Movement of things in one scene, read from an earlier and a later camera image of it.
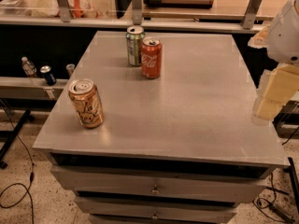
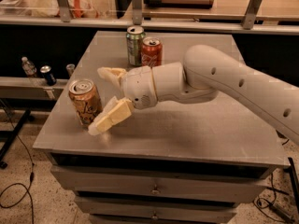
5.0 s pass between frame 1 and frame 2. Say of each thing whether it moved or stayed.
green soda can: stayed
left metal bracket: stayed
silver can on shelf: stayed
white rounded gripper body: moved
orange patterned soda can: stayed
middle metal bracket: stayed
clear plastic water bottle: stayed
